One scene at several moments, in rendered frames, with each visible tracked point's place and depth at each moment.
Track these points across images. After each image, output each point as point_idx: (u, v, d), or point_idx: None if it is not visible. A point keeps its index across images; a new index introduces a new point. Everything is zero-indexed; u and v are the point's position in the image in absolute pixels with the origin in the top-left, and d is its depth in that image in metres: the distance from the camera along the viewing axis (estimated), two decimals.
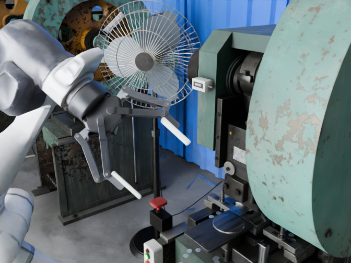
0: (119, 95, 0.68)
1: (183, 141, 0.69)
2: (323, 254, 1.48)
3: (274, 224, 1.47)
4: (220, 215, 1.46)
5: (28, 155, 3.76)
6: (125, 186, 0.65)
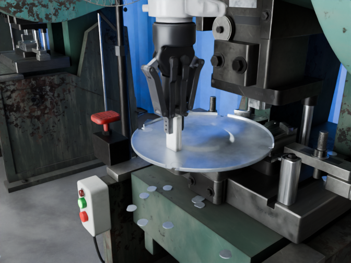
0: (194, 57, 0.66)
1: (173, 143, 0.70)
2: None
3: (303, 142, 0.83)
4: None
5: None
6: (175, 134, 0.67)
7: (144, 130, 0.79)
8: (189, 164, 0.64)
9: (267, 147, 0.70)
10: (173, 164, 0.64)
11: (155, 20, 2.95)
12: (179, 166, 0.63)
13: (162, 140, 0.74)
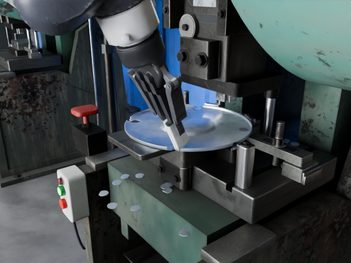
0: None
1: (180, 142, 0.70)
2: (347, 183, 0.90)
3: (266, 133, 0.88)
4: None
5: None
6: (184, 128, 0.69)
7: None
8: (239, 126, 0.82)
9: None
10: (244, 130, 0.80)
11: None
12: (246, 128, 0.81)
13: (200, 138, 0.76)
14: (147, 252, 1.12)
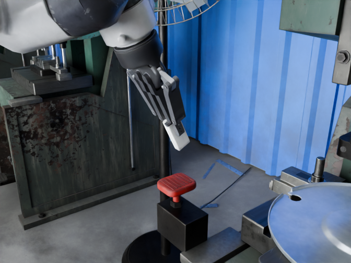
0: None
1: (180, 141, 0.70)
2: None
3: None
4: None
5: None
6: (184, 128, 0.69)
7: None
8: (293, 204, 0.61)
9: None
10: None
11: (178, 29, 2.71)
12: None
13: None
14: None
